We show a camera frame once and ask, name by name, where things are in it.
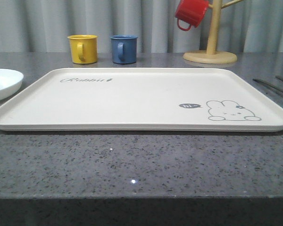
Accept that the silver metal fork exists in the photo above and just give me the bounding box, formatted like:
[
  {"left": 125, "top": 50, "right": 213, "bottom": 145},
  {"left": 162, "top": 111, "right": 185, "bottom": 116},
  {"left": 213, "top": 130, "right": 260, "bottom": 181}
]
[{"left": 252, "top": 79, "right": 283, "bottom": 93}]

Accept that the white round plate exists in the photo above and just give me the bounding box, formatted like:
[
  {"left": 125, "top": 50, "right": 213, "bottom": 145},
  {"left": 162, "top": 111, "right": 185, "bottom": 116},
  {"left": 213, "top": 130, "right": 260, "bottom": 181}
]
[{"left": 0, "top": 69, "right": 24, "bottom": 100}]

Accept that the blue enamel mug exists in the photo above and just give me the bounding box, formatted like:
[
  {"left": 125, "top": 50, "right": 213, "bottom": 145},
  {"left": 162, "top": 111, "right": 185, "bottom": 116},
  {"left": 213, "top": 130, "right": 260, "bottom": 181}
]
[{"left": 110, "top": 35, "right": 138, "bottom": 64}]

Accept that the cream rabbit serving tray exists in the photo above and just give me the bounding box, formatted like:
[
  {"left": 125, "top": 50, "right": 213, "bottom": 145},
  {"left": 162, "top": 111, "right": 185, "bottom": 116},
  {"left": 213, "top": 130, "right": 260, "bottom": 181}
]
[{"left": 0, "top": 68, "right": 283, "bottom": 132}]

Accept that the yellow enamel mug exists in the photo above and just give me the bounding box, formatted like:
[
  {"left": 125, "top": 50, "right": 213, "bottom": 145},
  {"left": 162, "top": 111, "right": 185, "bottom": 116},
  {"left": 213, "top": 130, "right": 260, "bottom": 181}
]
[{"left": 67, "top": 35, "right": 98, "bottom": 64}]

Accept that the wooden mug tree stand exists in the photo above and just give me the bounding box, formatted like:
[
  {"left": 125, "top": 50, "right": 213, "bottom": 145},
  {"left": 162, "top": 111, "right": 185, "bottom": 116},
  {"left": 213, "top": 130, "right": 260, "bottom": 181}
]
[{"left": 183, "top": 0, "right": 242, "bottom": 64}]

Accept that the red enamel mug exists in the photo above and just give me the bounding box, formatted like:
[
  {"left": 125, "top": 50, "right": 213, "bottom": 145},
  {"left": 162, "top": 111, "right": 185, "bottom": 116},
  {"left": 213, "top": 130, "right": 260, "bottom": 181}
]
[{"left": 175, "top": 0, "right": 209, "bottom": 31}]

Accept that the grey pleated curtain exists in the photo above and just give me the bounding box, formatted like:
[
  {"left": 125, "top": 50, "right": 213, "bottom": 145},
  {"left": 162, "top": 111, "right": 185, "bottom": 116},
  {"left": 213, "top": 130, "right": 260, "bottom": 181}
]
[{"left": 0, "top": 0, "right": 283, "bottom": 53}]

